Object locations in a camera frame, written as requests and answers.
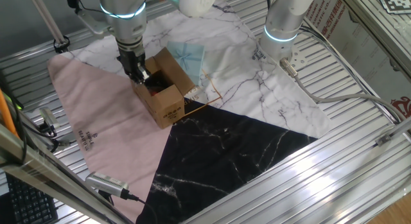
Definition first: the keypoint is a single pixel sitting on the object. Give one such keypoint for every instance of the aluminium frame beam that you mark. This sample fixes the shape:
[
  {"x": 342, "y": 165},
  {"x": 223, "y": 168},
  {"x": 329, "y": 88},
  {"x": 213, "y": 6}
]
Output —
[{"x": 48, "y": 179}]

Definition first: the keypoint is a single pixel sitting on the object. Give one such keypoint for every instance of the black keyboard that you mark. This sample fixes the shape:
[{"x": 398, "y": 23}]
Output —
[{"x": 30, "y": 204}]

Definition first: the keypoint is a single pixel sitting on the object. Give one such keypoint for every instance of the black pole clamp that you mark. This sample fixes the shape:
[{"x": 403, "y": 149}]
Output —
[{"x": 61, "y": 44}]

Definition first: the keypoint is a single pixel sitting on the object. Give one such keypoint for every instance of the black white fiducial marker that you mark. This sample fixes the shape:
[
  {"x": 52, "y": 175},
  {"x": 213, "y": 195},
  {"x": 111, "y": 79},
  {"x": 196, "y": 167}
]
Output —
[{"x": 396, "y": 1}]

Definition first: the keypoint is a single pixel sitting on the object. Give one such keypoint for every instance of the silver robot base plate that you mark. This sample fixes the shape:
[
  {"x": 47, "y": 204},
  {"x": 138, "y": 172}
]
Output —
[{"x": 298, "y": 58}]

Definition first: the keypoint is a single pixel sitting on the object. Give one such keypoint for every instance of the aluminium pole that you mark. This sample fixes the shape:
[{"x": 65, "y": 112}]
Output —
[{"x": 46, "y": 18}]

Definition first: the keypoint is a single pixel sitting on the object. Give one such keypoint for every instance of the silver vented camera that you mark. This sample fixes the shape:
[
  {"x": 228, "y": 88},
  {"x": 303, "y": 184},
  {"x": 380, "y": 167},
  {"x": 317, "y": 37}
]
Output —
[{"x": 106, "y": 183}]

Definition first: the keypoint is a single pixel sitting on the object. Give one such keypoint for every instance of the marble and pink pattern cloth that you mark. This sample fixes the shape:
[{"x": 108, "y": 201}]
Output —
[{"x": 112, "y": 131}]

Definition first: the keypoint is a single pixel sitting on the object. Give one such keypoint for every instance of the brown cardboard box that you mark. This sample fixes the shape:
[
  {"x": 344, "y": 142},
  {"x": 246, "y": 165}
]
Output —
[{"x": 167, "y": 105}]

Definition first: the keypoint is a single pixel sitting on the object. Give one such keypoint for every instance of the small metal bracket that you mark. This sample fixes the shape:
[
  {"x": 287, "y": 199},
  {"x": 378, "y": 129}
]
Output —
[{"x": 383, "y": 140}]

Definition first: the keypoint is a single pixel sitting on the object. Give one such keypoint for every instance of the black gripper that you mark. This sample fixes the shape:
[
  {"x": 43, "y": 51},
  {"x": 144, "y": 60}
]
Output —
[{"x": 130, "y": 58}]

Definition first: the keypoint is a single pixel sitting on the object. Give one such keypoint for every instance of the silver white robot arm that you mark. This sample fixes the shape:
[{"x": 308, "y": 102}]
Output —
[{"x": 282, "y": 18}]

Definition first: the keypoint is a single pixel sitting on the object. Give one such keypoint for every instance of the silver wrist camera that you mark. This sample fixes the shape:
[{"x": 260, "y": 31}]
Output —
[{"x": 93, "y": 22}]

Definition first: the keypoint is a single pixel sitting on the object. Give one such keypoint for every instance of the light blue ribboned gift box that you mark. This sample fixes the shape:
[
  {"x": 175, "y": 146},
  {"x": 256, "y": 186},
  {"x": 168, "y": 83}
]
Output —
[{"x": 189, "y": 58}]

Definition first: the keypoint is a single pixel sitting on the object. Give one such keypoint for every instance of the orange pole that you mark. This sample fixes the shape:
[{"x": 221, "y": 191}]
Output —
[{"x": 6, "y": 115}]

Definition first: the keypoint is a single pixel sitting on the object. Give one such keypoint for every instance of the printed grey panel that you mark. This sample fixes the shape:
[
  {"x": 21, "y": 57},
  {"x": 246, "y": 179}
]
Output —
[{"x": 353, "y": 41}]

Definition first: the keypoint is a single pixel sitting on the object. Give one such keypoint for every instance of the small silver camera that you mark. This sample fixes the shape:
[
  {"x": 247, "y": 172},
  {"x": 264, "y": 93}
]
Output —
[{"x": 49, "y": 118}]

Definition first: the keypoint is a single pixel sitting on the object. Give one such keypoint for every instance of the orange mini basketball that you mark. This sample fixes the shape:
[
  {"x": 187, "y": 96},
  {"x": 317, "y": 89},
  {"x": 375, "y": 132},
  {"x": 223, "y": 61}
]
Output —
[{"x": 154, "y": 93}]

